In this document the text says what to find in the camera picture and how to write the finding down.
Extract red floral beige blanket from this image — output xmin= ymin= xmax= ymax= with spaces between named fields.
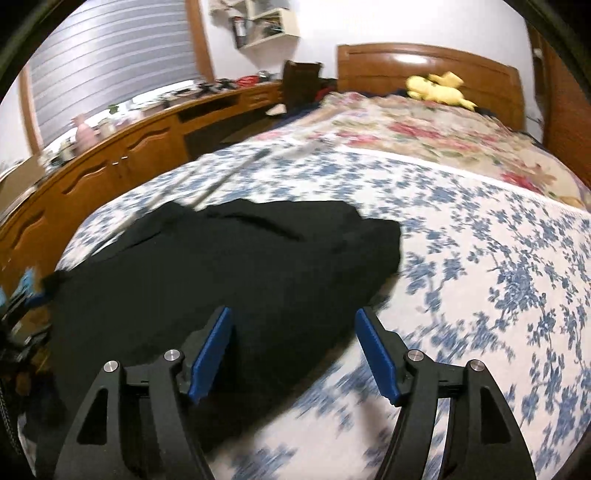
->
xmin=254 ymin=92 xmax=590 ymax=211

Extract black double-breasted coat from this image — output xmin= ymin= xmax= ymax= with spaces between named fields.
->
xmin=36 ymin=200 xmax=401 ymax=476

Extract yellow plush toy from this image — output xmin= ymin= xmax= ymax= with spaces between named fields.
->
xmin=406 ymin=71 xmax=477 ymax=111

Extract red basket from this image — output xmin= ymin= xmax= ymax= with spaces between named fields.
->
xmin=235 ymin=75 xmax=263 ymax=88

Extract white wall shelf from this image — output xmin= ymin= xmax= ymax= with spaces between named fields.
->
xmin=207 ymin=0 xmax=300 ymax=50

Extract grey zebra window blind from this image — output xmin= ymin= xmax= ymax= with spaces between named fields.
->
xmin=29 ymin=0 xmax=199 ymax=143

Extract wooden bed headboard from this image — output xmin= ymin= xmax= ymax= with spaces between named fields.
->
xmin=337 ymin=43 xmax=526 ymax=131

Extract pink thermos jug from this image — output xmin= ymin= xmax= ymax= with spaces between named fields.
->
xmin=73 ymin=114 xmax=98 ymax=154

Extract long wooden desk cabinet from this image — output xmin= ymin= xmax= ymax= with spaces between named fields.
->
xmin=1 ymin=82 xmax=281 ymax=295

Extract wooden louvered wardrobe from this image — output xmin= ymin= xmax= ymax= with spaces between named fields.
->
xmin=526 ymin=23 xmax=590 ymax=177

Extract blue floral white quilt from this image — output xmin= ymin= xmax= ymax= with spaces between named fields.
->
xmin=57 ymin=128 xmax=590 ymax=479

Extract dark wooden chair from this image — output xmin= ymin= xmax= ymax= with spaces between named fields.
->
xmin=281 ymin=60 xmax=324 ymax=113

